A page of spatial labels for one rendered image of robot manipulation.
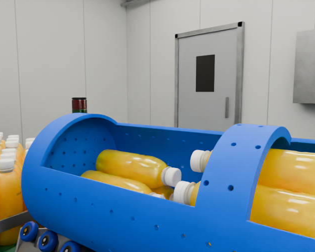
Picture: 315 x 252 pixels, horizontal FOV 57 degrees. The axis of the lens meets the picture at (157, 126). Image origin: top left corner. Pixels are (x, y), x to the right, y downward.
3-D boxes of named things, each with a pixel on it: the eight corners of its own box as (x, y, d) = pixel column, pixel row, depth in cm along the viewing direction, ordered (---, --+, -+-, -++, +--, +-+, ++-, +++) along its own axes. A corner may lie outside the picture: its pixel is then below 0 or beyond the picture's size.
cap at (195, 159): (211, 170, 53) (202, 169, 54) (212, 149, 52) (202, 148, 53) (201, 175, 50) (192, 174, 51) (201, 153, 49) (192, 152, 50)
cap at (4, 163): (-7, 170, 73) (-8, 163, 72) (5, 166, 76) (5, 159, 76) (6, 171, 72) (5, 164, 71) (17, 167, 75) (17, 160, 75)
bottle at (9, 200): (-12, 242, 74) (-18, 170, 72) (9, 229, 81) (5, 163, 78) (11, 246, 72) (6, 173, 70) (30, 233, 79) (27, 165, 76)
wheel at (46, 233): (56, 232, 62) (62, 235, 63) (43, 226, 65) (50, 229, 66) (45, 254, 60) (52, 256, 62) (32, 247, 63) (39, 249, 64)
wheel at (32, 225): (36, 223, 66) (42, 225, 68) (25, 218, 69) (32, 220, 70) (25, 243, 65) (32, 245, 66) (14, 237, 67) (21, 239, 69)
